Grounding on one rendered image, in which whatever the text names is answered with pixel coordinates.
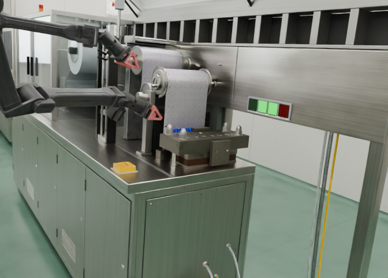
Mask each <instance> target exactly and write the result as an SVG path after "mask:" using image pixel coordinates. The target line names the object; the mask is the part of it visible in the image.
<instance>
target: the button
mask: <svg viewBox="0 0 388 278"><path fill-rule="evenodd" d="M113 168H114V169H115V170H116V171H118V172H119V173H123V172H132V171H136V166H135V165H133V164H132V163H130V162H118V163H113Z"/></svg>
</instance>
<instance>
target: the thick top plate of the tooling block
mask: <svg viewBox="0 0 388 278"><path fill-rule="evenodd" d="M186 134H187V137H186V138H187V140H181V139H179V137H180V132H173V135H165V133H162V134H160V140H159V146H160V147H162V148H164V149H166V150H168V151H171V152H172V153H174V154H177V155H186V154H196V153H206V152H210V146H211V141H215V140H231V141H230V150H233V149H243V148H248V143H249V135H245V134H242V135H235V131H232V130H229V131H222V130H221V129H218V130H210V131H207V132H192V131H190V132H186Z"/></svg>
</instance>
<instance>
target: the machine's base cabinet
mask: <svg viewBox="0 0 388 278"><path fill-rule="evenodd" d="M12 144H13V180H14V182H15V183H16V185H17V187H18V188H19V190H20V191H21V193H22V195H23V197H24V198H25V200H26V202H27V203H28V204H29V207H30V208H31V210H32V211H33V213H34V215H35V216H36V218H37V219H38V221H39V223H40V224H41V226H42V228H43V229H44V231H45V233H46V235H47V236H48V238H49V239H50V241H51V243H52V244H53V246H54V248H55V249H56V251H57V253H58V254H59V256H60V257H61V259H62V261H63V262H64V264H65V266H66V267H67V269H68V271H69V272H70V274H71V275H72V277H73V278H210V277H209V275H208V273H207V271H206V269H204V268H203V267H202V265H203V263H204V262H208V263H209V268H210V270H211V272H212V275H213V276H214V275H215V274H217V275H218V276H219V277H218V278H238V277H237V270H236V265H235V262H234V258H233V256H232V254H231V252H230V250H229V249H227V248H226V245H227V244H228V243H229V244H231V248H232V250H233V252H234V255H235V257H236V260H237V264H238V269H239V273H240V278H243V273H244V264H245V254H246V248H247V239H248V228H249V219H250V213H251V203H252V194H253V184H254V178H255V174H254V173H251V174H248V175H241V176H235V177H228V178H224V179H217V180H210V181H204V182H200V183H193V184H186V185H182V186H175V187H169V188H163V189H158V190H152V191H145V192H138V193H134V194H127V193H125V192H124V191H123V190H121V189H120V188H119V187H117V186H116V185H115V184H114V183H112V182H111V181H110V180H109V179H107V178H106V177H104V176H103V175H102V174H101V173H99V172H98V171H97V170H96V169H94V168H93V167H92V166H91V165H89V164H88V163H87V162H85V161H84V160H83V159H82V158H80V157H79V156H78V155H77V154H75V153H74V152H73V151H71V150H70V149H69V148H67V147H66V146H65V145H64V144H62V143H61V142H60V141H58V140H57V139H56V138H55V137H53V136H52V135H51V134H49V133H48V132H47V131H46V130H44V129H43V128H42V127H41V126H39V125H38V124H37V123H35V122H34V121H33V120H31V119H30V118H29V117H28V116H26V115H22V116H16V117H12Z"/></svg>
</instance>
